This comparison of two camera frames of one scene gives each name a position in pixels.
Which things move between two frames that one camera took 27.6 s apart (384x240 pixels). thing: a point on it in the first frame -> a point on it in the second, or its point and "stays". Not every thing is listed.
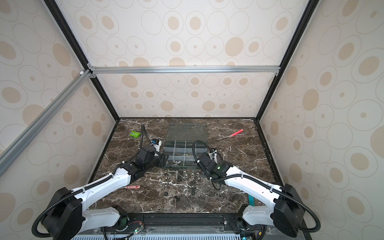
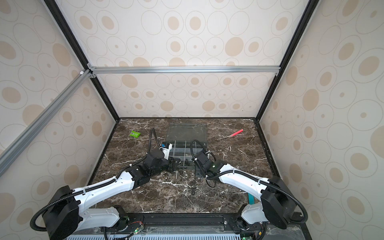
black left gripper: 163,161 -> 172,165
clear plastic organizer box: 179,144 stays
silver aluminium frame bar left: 21,143 stays
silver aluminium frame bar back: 102,70 stays
